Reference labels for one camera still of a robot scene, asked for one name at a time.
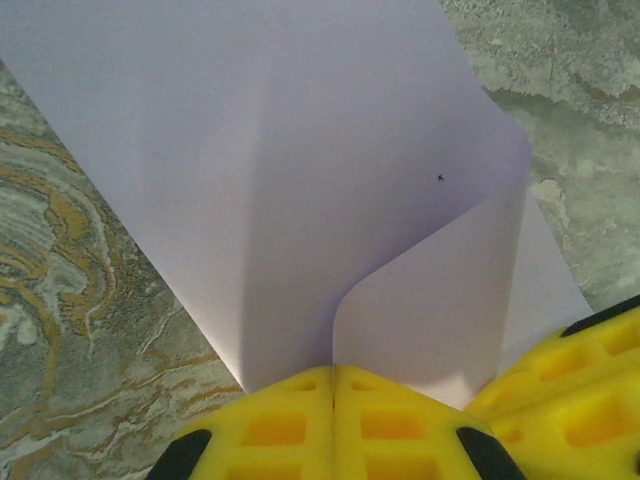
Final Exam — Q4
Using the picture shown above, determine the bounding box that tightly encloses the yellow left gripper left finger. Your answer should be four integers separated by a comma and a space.
149, 365, 335, 480

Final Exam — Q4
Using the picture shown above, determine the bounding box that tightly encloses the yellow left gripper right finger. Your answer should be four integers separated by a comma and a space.
333, 365, 526, 480

